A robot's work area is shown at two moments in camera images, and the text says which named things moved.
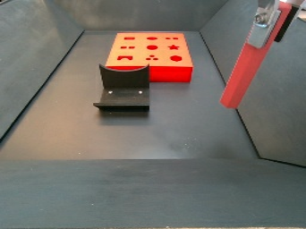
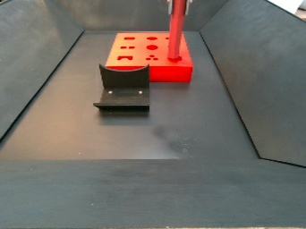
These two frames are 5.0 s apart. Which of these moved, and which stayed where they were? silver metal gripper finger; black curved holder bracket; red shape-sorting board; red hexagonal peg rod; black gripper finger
Moved: silver metal gripper finger; black gripper finger; red hexagonal peg rod
Stayed: black curved holder bracket; red shape-sorting board
